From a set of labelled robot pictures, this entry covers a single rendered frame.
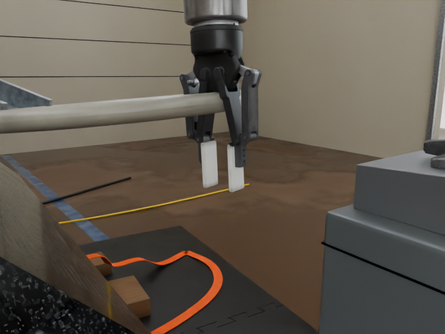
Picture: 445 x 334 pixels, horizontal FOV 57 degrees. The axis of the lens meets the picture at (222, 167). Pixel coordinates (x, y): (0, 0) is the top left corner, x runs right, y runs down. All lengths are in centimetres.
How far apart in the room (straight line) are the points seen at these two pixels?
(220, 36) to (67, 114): 22
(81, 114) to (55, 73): 567
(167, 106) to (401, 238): 38
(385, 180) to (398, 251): 12
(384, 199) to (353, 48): 512
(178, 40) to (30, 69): 231
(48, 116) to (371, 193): 51
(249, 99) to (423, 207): 31
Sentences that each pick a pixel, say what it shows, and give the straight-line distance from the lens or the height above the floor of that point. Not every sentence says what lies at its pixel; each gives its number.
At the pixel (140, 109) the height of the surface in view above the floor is 98.
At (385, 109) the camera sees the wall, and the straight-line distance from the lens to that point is 550.
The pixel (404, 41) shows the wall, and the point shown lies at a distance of 540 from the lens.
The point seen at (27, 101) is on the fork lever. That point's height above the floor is 97.
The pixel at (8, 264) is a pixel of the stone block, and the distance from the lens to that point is 56.
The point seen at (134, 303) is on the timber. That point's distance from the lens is 185.
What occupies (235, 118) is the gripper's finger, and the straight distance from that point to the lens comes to 59.
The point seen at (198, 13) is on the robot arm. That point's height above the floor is 111.
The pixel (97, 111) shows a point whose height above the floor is 98.
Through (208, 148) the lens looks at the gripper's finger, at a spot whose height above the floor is 92.
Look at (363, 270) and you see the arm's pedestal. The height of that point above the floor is 72.
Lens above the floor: 103
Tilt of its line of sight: 13 degrees down
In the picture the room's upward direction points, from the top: straight up
